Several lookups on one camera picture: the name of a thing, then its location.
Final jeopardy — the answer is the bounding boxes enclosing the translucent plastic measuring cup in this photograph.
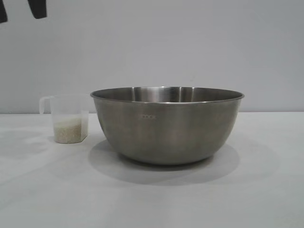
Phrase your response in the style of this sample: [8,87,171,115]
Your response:
[38,93,93,144]

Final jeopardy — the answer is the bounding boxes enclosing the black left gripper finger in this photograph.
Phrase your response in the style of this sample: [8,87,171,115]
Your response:
[27,0,48,19]
[0,0,8,24]

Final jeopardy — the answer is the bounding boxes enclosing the stainless steel mixing bowl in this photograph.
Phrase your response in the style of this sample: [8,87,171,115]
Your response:
[89,85,246,166]

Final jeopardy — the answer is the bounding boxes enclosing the white rice grains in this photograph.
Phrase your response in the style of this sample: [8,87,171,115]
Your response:
[54,116,88,144]

